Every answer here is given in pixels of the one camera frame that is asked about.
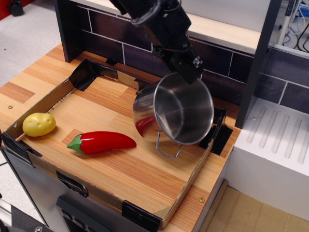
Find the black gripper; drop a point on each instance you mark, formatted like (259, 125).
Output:
(167, 26)

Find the stainless steel pot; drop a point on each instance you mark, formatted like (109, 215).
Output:
(172, 113)

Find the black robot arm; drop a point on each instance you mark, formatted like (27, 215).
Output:
(133, 9)

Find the cardboard fence with black tape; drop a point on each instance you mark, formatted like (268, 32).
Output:
(149, 192)

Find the red toy chili pepper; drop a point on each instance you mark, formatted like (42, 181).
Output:
(100, 141)

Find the white toy sink drainboard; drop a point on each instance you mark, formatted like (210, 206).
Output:
(270, 159)

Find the yellow toy potato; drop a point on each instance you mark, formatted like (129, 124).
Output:
(38, 124)

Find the grey toy oven front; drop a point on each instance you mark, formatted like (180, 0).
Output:
(60, 208)

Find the dark grey shelf frame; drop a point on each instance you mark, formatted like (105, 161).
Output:
(73, 46)

